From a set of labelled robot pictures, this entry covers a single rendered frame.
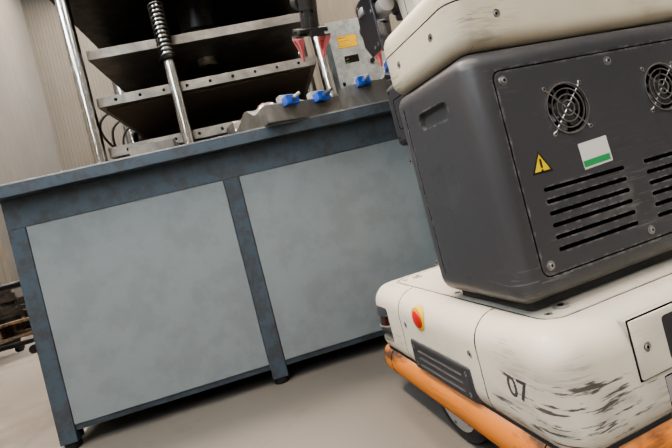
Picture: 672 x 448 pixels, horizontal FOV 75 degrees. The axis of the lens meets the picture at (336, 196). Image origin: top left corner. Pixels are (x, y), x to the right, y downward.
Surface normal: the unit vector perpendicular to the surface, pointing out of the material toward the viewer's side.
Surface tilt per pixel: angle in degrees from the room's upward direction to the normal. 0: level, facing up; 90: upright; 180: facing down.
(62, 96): 90
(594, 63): 90
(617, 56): 90
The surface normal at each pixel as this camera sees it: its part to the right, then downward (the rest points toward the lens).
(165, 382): 0.15, -0.05
